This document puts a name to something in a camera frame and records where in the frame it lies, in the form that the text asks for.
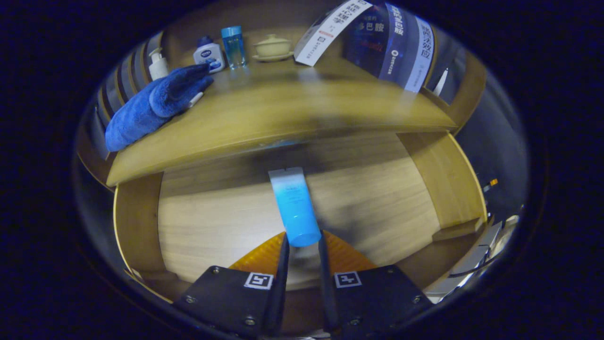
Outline white lotion bottle blue cap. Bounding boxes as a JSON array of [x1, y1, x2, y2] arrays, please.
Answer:
[[193, 35, 226, 74]]

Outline wooden drawer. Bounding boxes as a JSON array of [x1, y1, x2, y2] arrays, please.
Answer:
[[113, 131, 489, 331]]

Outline folded blue towel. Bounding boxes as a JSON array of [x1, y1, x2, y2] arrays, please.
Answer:
[[105, 64, 214, 152]]

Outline wooden countertop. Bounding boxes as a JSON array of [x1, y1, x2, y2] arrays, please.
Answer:
[[106, 57, 458, 187]]

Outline dark blue book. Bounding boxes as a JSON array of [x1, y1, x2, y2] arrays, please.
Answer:
[[342, 2, 418, 81]]

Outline wooden cabinet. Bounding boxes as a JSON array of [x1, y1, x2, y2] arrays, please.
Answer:
[[73, 0, 489, 189]]

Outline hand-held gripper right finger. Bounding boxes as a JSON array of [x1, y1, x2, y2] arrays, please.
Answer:
[[318, 230, 435, 336]]

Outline white book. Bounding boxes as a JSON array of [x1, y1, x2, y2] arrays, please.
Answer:
[[294, 0, 373, 67]]

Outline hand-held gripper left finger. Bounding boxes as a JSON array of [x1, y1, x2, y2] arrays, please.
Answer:
[[172, 231, 290, 338]]

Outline blue and white tube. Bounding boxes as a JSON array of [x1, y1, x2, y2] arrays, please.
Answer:
[[268, 167, 322, 248]]

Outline pale purple book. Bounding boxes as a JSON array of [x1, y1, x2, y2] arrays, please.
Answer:
[[403, 17, 437, 94]]

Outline clear blue bottle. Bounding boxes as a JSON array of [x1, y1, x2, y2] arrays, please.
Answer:
[[221, 26, 247, 70]]

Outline beige lidded teacup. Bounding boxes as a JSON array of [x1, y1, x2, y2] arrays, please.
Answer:
[[252, 34, 294, 62]]

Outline white pump bottle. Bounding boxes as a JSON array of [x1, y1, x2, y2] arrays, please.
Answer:
[[148, 47, 169, 81]]

